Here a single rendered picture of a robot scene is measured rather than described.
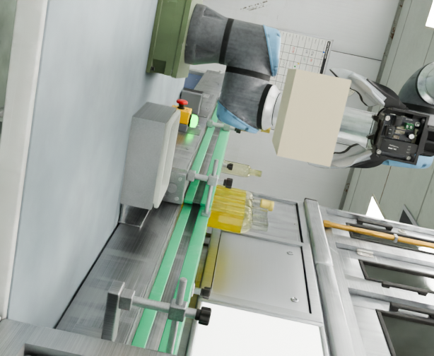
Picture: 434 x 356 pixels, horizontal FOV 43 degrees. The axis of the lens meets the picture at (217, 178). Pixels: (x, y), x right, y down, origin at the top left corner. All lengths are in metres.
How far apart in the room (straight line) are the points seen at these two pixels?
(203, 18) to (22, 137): 0.77
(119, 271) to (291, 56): 6.42
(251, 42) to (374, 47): 6.23
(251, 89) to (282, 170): 6.45
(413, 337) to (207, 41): 1.00
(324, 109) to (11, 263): 0.45
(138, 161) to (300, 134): 0.61
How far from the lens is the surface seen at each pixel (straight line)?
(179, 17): 1.33
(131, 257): 1.23
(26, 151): 0.69
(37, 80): 0.68
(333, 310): 1.59
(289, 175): 7.81
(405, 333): 1.70
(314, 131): 0.76
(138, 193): 1.32
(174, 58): 1.32
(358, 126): 1.32
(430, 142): 0.80
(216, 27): 1.37
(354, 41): 7.50
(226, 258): 1.69
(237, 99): 1.35
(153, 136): 1.27
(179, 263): 1.28
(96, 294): 1.09
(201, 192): 1.64
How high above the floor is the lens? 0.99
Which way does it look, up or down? 1 degrees down
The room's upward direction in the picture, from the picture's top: 102 degrees clockwise
